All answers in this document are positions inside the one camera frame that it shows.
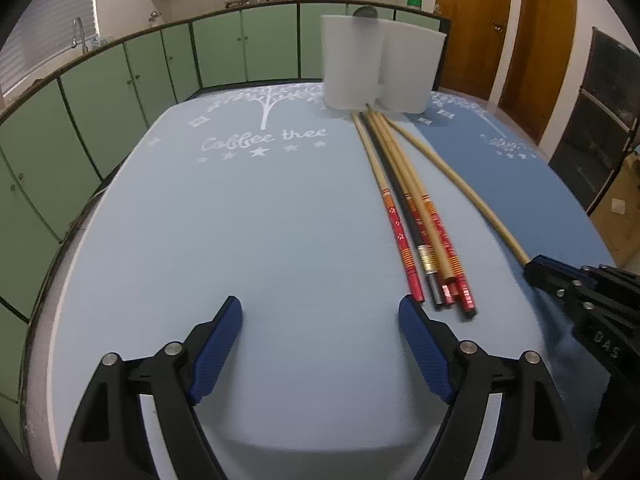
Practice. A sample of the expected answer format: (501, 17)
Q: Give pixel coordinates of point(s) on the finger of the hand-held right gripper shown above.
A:
(550, 275)
(617, 287)

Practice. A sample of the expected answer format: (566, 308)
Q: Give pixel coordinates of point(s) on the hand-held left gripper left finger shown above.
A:
(220, 340)

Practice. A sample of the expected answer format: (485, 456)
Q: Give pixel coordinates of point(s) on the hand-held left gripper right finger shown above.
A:
(422, 345)

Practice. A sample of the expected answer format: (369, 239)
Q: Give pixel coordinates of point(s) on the wooden chopstick red patterned end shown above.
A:
(446, 295)
(452, 255)

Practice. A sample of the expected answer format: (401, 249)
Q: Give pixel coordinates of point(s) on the white translucent double utensil holder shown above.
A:
(350, 70)

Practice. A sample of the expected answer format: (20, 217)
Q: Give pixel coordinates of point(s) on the cardboard box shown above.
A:
(620, 210)

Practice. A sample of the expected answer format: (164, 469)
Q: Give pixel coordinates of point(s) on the light blue printed mat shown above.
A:
(250, 235)

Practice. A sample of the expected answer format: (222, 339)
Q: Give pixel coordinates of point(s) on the dark blue printed mat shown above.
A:
(500, 170)

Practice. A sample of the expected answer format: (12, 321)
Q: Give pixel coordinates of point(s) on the black display cabinet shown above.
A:
(595, 125)

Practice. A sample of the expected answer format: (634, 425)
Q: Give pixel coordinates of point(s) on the plain wooden door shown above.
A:
(540, 50)

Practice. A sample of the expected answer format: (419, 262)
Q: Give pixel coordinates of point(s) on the green lower kitchen cabinets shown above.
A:
(90, 95)

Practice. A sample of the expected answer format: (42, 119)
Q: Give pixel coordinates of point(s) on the dark spoon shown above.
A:
(365, 12)

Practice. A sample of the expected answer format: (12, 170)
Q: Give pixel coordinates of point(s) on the metal sink faucet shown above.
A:
(76, 30)

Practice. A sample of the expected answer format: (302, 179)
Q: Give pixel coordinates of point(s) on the window blind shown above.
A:
(45, 30)

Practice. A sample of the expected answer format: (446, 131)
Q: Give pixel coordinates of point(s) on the small wall tap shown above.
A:
(154, 16)

